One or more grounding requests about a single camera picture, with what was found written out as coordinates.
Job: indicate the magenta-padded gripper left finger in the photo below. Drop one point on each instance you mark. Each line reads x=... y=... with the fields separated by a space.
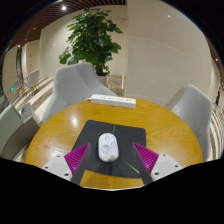
x=76 y=159

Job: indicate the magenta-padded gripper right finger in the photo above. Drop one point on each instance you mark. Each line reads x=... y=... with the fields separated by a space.
x=148 y=159

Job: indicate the white printed computer mouse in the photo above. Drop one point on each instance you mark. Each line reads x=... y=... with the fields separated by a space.
x=108 y=147

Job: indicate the black mouse pad green lines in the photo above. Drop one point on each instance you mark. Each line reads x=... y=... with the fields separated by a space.
x=128 y=140

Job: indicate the grey-green armchair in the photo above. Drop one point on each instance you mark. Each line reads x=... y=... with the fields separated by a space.
x=15 y=130

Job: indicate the grey upholstered armchair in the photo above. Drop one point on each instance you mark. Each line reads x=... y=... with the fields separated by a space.
x=195 y=110
x=71 y=86

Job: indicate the white power strip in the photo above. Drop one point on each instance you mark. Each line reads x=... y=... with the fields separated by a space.
x=113 y=100

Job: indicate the white lounge chair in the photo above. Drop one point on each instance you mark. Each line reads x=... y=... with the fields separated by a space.
x=33 y=79

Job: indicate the potted green leafy plant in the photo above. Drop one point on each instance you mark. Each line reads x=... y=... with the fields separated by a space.
x=91 y=38

